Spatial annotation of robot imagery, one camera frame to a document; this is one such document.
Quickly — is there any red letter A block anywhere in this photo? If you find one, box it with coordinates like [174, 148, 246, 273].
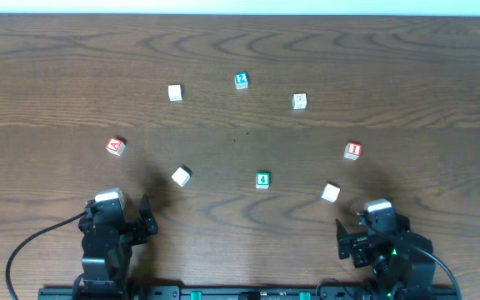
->
[105, 137, 126, 156]

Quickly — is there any red letter I block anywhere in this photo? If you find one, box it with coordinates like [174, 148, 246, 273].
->
[343, 142, 363, 160]

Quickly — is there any blue number 2 block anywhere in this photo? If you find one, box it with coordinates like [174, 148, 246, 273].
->
[234, 72, 249, 90]

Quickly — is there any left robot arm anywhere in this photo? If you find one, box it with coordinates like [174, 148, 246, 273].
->
[72, 194, 158, 299]

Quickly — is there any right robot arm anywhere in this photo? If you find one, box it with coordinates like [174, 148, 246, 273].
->
[336, 207, 438, 299]

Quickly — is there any white block lower right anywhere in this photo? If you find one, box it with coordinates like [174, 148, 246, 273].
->
[321, 183, 340, 203]

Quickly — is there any yellow W O block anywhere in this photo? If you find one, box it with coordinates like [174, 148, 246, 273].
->
[171, 166, 192, 187]

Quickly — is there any green number 4 block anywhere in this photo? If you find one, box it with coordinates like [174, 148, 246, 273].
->
[256, 172, 270, 189]

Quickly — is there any white block upper left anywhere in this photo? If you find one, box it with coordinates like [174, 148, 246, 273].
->
[168, 85, 183, 102]

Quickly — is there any white block green R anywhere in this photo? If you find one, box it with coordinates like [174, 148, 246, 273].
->
[292, 93, 308, 110]

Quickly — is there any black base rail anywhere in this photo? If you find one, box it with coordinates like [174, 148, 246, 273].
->
[37, 286, 458, 300]

